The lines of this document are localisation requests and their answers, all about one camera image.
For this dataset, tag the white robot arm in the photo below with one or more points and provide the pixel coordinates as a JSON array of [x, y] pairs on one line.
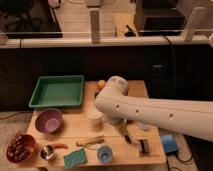
[[193, 118]]

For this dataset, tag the yellow-green banana peel toy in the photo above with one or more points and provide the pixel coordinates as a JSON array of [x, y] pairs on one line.
[[90, 141]]

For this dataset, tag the small metal cup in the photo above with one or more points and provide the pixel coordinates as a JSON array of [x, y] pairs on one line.
[[47, 153]]

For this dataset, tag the green plastic tray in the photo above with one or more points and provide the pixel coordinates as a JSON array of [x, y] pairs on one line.
[[58, 91]]

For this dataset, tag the purple bowl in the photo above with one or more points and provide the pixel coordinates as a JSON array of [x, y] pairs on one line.
[[49, 120]]

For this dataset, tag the red bowl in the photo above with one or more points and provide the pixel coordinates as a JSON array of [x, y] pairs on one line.
[[21, 148]]

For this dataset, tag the orange fruit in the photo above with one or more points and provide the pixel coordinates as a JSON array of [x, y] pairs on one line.
[[101, 84]]

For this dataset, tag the white cup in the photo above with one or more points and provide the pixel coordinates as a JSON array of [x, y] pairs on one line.
[[94, 116]]

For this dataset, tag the white angled post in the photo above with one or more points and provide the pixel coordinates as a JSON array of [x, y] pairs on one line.
[[192, 22]]

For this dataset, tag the white vertical post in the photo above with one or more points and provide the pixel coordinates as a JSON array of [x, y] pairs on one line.
[[95, 25]]

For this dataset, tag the blue tape roll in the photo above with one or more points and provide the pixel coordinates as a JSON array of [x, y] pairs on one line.
[[169, 144]]

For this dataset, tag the white horizontal rail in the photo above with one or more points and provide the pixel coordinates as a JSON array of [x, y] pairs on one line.
[[105, 41]]

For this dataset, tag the black brush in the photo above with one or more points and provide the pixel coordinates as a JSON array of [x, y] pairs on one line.
[[144, 146]]

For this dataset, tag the teal sponge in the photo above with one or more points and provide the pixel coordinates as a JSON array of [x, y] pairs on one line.
[[75, 158]]

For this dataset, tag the black-handled utensil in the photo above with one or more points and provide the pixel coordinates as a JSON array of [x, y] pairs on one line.
[[127, 138]]

